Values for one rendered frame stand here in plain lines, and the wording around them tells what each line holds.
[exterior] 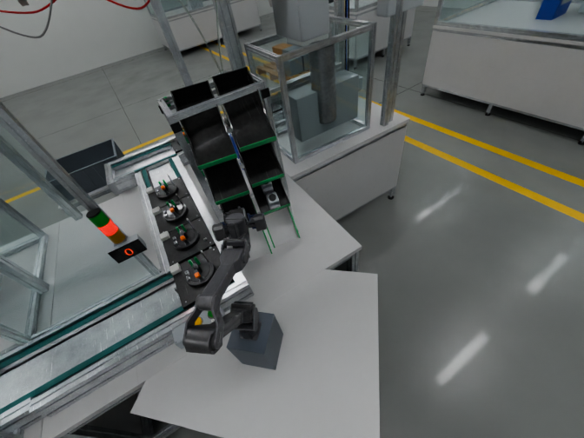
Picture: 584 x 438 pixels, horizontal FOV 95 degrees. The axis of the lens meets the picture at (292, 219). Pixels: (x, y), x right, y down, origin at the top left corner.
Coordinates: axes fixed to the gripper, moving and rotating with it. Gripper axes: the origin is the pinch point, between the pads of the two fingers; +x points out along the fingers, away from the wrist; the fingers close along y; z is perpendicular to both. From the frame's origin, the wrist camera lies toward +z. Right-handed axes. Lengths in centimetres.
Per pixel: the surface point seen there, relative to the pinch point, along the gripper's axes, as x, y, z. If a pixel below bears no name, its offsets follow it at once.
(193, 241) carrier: 33, 29, -25
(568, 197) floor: 72, -279, -102
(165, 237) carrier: 42, 45, -24
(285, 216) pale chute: 21.6, -19.0, -16.8
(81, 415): -23, 77, -54
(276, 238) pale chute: 16.5, -12.4, -24.3
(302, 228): 34, -28, -35
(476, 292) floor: 22, -147, -121
